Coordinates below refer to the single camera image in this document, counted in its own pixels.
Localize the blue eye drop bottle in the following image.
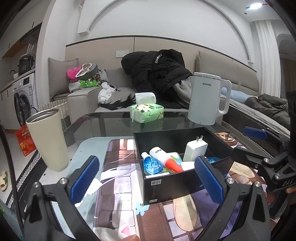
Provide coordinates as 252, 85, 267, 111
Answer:
207, 157, 220, 164
141, 152, 163, 175

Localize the tall white power adapter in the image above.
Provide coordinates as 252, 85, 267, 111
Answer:
183, 135, 208, 162

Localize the white remote control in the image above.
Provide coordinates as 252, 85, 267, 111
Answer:
181, 161, 195, 171

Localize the green floss pick box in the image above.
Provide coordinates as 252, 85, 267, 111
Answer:
163, 152, 182, 173

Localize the white glue bottle orange cap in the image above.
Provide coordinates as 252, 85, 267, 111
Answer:
149, 147, 183, 173

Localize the person's right hand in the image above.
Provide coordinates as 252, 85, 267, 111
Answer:
285, 186, 296, 194

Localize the person's left hand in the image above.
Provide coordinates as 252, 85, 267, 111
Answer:
121, 235, 140, 241

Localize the dark green jacket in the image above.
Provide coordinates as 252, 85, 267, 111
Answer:
245, 93, 290, 130

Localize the green drink bottle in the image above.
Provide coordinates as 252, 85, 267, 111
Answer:
0, 200, 25, 240

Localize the light blue pillow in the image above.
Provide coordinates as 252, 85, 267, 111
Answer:
221, 87, 252, 104

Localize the beige slipper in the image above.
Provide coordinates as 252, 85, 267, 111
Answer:
0, 171, 8, 192

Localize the white electric kettle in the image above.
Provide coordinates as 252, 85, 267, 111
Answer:
188, 72, 232, 126

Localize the crumpled white tissue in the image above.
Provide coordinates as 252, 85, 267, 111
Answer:
74, 176, 115, 207

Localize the grey sofa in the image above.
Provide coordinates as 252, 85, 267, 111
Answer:
48, 49, 291, 137

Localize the red gift bag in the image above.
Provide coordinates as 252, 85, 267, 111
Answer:
16, 125, 36, 157

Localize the cream tumbler cup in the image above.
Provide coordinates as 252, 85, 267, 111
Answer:
26, 108, 70, 172

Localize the black cardboard box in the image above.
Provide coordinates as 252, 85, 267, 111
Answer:
133, 128, 233, 205

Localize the white woven basket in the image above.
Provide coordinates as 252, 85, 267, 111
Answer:
38, 99, 71, 132

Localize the white washing machine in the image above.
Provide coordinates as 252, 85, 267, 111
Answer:
13, 72, 39, 126

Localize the green tissue pack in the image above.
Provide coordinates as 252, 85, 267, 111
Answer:
130, 104, 164, 123

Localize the black puffer jacket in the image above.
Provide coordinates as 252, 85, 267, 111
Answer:
121, 49, 192, 109

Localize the grey cushion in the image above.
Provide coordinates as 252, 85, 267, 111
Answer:
48, 58, 78, 100

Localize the pile of clothes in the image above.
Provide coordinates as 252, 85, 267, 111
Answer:
67, 63, 136, 110

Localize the white wall socket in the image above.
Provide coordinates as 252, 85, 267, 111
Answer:
115, 50, 130, 58

